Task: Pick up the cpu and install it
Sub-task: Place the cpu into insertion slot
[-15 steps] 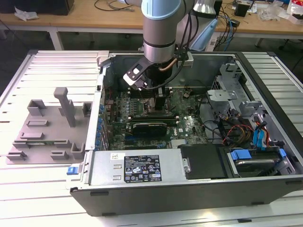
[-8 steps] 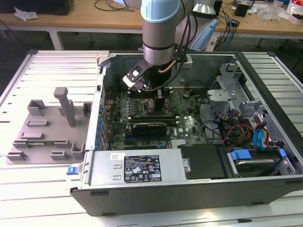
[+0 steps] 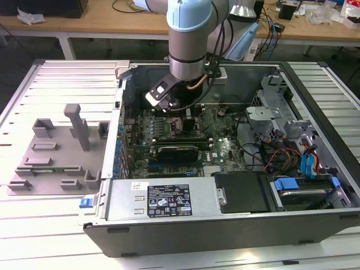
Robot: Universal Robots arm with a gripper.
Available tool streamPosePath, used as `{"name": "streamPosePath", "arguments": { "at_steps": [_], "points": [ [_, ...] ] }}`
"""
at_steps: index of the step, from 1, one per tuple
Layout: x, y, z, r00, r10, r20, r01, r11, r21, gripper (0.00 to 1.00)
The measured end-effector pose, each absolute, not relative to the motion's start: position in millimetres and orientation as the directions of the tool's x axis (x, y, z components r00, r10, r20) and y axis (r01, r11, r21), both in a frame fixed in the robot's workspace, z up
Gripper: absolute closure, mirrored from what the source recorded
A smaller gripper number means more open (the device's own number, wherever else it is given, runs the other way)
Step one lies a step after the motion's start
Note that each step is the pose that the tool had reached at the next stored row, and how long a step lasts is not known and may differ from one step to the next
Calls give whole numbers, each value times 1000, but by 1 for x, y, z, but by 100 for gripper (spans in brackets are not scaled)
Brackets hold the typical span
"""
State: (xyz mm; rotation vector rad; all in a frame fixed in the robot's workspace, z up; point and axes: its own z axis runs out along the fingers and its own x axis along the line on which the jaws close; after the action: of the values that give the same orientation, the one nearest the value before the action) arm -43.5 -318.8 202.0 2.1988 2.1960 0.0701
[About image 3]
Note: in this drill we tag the small black adapter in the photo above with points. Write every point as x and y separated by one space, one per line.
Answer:
279 27

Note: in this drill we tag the dark round battery holder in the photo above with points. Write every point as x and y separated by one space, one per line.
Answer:
221 111

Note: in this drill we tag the green RAM stick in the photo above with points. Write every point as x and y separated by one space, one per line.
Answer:
56 170

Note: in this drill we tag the silver chipset heatsink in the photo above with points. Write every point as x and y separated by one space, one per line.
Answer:
213 169

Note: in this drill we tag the hard disk in blue carrier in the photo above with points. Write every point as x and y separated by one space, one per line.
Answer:
303 197

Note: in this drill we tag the black graphics card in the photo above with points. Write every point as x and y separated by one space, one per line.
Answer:
177 153

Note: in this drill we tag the white wrist camera black face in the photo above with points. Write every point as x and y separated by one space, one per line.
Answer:
161 92

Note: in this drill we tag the black silver PC case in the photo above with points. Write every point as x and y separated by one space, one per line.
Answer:
197 233

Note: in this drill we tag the blue case latch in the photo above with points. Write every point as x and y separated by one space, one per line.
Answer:
85 203

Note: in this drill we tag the silver power supply unit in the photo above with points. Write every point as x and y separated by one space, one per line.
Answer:
126 197

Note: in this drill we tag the grey metal drive cage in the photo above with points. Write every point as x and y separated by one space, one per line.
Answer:
263 115

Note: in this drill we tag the clear plastic bags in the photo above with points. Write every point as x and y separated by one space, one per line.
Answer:
323 14

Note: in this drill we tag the white crumpled paper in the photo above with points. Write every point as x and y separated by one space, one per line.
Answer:
29 17

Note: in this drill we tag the large black box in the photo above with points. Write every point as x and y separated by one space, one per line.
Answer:
42 7

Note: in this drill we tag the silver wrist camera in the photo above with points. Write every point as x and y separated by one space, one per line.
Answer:
220 76

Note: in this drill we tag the black RAM slot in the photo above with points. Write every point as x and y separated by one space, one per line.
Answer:
182 140
202 146
182 143
182 137

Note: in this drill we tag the white red plastic bag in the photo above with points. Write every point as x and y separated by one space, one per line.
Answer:
350 11

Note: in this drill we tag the small black cube device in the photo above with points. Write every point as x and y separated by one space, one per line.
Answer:
287 11

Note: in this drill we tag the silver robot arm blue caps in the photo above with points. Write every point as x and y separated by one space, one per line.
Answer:
187 42

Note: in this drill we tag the grey plastic parts rack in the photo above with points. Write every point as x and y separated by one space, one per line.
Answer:
64 157

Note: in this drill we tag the CPU socket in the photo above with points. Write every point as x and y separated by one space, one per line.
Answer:
174 126

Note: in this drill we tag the green motherboard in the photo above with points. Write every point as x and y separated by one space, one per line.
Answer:
225 146

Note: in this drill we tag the black plastic bay cover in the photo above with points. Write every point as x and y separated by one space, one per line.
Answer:
242 191

